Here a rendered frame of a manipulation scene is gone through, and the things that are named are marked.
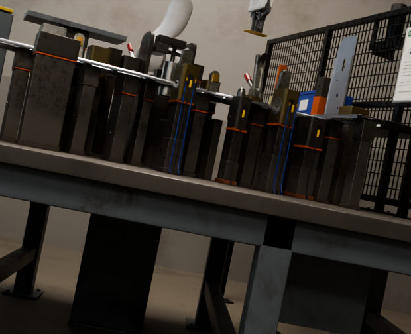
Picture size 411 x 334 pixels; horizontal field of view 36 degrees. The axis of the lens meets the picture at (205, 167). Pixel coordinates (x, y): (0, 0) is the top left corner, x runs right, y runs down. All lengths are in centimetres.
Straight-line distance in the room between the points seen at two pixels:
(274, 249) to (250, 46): 317
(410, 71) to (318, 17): 213
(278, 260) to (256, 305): 12
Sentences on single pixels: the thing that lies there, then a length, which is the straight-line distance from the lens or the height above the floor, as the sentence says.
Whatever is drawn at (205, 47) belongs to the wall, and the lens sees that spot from 453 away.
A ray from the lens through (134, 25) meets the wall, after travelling 457.
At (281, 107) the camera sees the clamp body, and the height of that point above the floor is 98.
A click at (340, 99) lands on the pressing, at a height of 109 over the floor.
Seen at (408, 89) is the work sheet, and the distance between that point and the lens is 260.
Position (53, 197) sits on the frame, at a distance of 150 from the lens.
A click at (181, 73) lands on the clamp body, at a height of 101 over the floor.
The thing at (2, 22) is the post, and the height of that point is 110.
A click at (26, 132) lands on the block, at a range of 187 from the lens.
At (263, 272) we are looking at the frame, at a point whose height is 52.
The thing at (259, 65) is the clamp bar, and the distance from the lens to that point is 250.
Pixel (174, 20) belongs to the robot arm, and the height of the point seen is 132.
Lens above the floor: 73
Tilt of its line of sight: level
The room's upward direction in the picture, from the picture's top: 11 degrees clockwise
